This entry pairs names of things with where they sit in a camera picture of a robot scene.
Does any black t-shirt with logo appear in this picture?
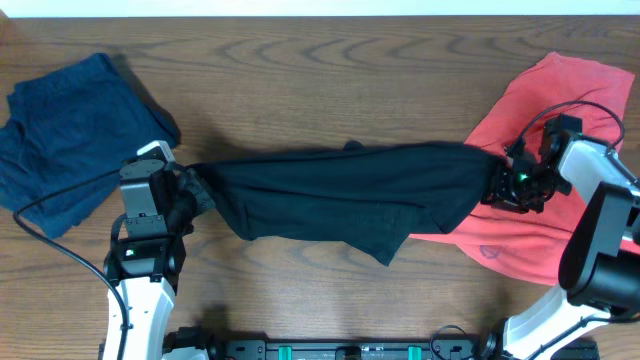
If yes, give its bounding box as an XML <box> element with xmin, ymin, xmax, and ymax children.
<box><xmin>193</xmin><ymin>142</ymin><xmax>502</xmax><ymax>265</ymax></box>

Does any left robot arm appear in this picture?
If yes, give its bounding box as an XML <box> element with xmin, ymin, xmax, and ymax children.
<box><xmin>101</xmin><ymin>160</ymin><xmax>215</xmax><ymax>360</ymax></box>

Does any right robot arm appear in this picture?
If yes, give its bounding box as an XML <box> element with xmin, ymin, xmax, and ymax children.
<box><xmin>476</xmin><ymin>114</ymin><xmax>639</xmax><ymax>359</ymax></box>

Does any red t-shirt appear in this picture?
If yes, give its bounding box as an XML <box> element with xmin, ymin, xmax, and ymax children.
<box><xmin>421</xmin><ymin>52</ymin><xmax>635</xmax><ymax>286</ymax></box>

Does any folded navy blue garment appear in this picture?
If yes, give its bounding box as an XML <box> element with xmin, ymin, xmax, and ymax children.
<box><xmin>1</xmin><ymin>53</ymin><xmax>179</xmax><ymax>238</ymax></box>

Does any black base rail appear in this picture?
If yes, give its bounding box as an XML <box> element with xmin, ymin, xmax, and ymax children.
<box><xmin>164</xmin><ymin>327</ymin><xmax>601</xmax><ymax>360</ymax></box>

